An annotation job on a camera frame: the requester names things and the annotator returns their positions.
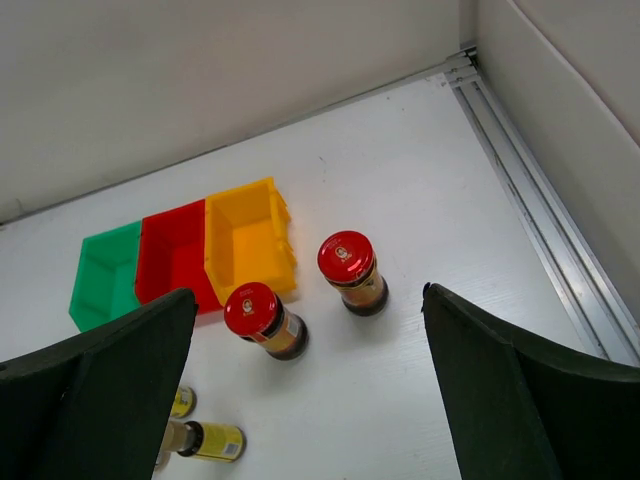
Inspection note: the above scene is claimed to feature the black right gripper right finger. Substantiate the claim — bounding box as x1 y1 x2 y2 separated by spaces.
422 283 639 479

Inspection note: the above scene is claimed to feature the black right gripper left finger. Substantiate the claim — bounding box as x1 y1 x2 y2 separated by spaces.
1 288 196 479

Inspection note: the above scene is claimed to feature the yellow-label oil bottle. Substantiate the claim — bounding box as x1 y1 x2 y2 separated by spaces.
160 420 247 463
170 386 197 419

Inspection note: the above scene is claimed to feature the red-lid chili sauce jar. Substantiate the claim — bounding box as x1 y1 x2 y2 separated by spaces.
224 282 309 361

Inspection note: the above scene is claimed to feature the green plastic bin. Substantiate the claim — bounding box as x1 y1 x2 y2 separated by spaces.
69 221 142 332

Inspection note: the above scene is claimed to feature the red plastic bin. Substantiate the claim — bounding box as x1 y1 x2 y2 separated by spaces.
134 199 222 315

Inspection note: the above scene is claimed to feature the yellow plastic bin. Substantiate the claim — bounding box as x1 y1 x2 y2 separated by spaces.
204 177 297 304

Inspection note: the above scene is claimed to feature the aluminium table rail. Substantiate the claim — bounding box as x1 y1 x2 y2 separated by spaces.
445 47 639 366

